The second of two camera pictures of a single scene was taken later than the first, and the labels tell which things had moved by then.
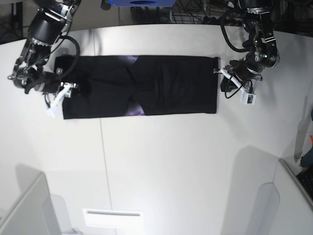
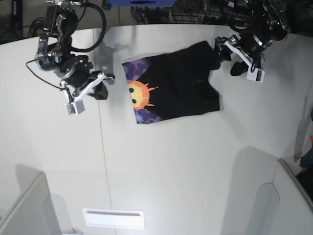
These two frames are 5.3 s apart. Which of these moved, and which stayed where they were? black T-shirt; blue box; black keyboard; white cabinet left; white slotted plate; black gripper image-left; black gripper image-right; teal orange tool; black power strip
Moved: black T-shirt; black gripper image-left; black gripper image-right
Stayed: black keyboard; black power strip; teal orange tool; white slotted plate; blue box; white cabinet left
